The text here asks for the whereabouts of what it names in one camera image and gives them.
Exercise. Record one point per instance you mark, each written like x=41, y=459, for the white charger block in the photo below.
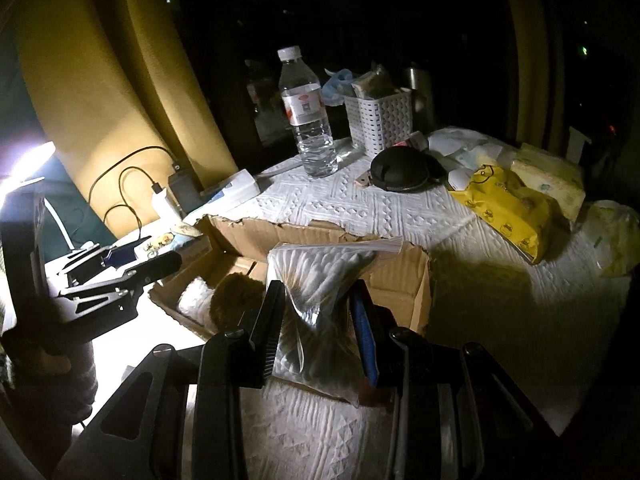
x=165, y=205

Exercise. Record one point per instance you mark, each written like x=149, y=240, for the clear bag of cotton swabs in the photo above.
x=320, y=280

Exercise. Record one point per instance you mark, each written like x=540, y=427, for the steel thermos flask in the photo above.
x=417, y=95

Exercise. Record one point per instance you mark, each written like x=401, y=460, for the white soft packets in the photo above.
x=465, y=145

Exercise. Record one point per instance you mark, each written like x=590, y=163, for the white flat box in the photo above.
x=232, y=187

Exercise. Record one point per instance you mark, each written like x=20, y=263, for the pale yellow tissue pack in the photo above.
x=550, y=180

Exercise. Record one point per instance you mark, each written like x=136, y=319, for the packets in basket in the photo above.
x=372, y=82

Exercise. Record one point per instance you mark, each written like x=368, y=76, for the yellow curtain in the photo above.
x=530, y=50
x=115, y=60

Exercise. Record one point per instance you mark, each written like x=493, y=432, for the white cotton pad pack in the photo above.
x=195, y=302

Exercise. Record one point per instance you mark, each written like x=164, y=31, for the white side furniture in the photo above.
x=582, y=145

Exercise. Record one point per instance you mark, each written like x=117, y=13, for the black round zip pouch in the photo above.
x=405, y=170

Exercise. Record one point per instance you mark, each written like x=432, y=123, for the brown fluffy ball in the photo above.
x=237, y=297

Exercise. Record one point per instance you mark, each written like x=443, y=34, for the white perforated plastic basket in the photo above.
x=382, y=122

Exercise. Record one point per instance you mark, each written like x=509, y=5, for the small printed box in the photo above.
x=192, y=246

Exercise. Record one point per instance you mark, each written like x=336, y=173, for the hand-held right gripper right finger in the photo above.
x=367, y=345

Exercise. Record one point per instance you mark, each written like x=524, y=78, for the crumpled clear plastic bag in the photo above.
x=615, y=240

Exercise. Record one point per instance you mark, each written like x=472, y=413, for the blue plastic bag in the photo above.
x=335, y=85

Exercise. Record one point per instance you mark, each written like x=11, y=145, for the yellow printed tissue pack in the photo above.
x=505, y=210

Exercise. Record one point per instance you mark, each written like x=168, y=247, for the clear plastic water bottle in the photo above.
x=307, y=110

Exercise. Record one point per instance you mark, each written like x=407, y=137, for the cardboard box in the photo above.
x=400, y=280

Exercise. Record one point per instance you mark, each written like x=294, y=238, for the white textured tablecloth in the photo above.
x=480, y=320

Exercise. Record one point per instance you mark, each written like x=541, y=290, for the white desk lamp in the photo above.
x=25, y=162

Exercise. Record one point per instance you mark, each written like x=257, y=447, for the black power adapter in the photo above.
x=184, y=190

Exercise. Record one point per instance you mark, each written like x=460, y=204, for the person's left forearm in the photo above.
x=50, y=390

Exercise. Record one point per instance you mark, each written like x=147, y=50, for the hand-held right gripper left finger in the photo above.
x=267, y=340

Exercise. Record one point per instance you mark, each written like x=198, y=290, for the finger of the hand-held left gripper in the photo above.
x=112, y=256
x=155, y=266

